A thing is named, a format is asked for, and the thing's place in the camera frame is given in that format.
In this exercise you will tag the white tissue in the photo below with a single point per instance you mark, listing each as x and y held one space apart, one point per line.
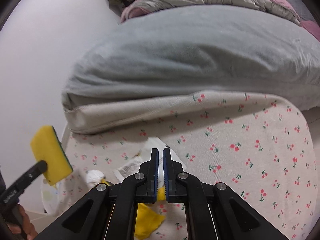
95 177

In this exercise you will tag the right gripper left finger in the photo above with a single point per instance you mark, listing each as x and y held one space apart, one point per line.
108 212

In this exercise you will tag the yellow green sponge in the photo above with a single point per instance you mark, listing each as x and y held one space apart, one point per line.
46 146

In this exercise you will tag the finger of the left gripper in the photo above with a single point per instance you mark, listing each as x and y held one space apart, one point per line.
28 177

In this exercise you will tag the grey duvet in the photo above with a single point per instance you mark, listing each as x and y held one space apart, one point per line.
204 47

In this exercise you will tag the cherry print cloth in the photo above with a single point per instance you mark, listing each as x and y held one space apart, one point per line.
259 145

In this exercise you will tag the person's left hand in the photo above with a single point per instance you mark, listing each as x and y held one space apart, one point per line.
26 225

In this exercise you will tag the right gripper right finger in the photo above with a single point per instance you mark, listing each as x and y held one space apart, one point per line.
213 211

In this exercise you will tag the white plastic trash bin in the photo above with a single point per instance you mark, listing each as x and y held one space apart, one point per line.
51 197

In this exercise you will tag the yellow snack wrapper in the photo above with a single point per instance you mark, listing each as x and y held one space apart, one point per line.
147 221

